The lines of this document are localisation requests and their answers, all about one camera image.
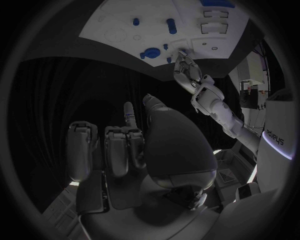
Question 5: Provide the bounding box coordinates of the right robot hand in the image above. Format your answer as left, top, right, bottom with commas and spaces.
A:
66, 93, 222, 240

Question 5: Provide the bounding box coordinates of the white task board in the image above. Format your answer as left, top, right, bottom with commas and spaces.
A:
78, 0, 251, 68

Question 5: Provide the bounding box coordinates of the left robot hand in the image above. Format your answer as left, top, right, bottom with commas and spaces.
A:
172, 50, 204, 95

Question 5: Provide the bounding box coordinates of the blue long cylinder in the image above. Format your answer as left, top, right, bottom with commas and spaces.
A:
165, 18, 177, 35

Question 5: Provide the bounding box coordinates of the blue gear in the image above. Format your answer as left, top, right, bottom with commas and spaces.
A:
143, 47, 162, 60

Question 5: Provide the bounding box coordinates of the blue block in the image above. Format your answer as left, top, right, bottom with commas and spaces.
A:
199, 0, 237, 9

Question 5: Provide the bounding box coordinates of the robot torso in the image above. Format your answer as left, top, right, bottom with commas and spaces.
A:
255, 87, 297, 194

